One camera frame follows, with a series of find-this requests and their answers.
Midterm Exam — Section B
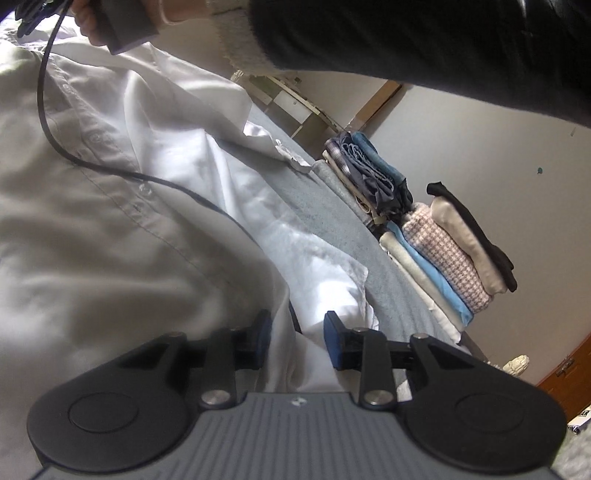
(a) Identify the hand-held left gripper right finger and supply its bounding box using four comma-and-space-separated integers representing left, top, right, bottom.
323, 311, 485, 409

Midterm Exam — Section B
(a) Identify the white desk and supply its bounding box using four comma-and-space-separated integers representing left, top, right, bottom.
235, 69, 347, 139

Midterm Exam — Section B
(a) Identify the person's right hand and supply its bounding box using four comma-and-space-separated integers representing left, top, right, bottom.
71, 0, 108, 48

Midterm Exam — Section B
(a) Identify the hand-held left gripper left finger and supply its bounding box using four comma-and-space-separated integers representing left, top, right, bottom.
117, 309, 273, 409

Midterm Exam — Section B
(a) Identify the black cable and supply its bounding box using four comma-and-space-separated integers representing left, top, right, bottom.
38, 0, 302, 334

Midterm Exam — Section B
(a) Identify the stack of dark folded clothes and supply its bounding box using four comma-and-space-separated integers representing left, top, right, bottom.
323, 131, 414, 227

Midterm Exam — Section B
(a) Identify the stack of light folded clothes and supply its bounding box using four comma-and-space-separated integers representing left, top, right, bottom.
379, 182, 515, 344

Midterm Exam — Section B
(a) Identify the long cardboard box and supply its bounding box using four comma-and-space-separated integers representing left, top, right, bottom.
346, 80, 402, 132

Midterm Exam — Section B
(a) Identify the white shirt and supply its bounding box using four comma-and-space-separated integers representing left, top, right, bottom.
0, 16, 384, 398

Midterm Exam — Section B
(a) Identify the person's right forearm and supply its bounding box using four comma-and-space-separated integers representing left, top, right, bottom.
150, 0, 591, 139

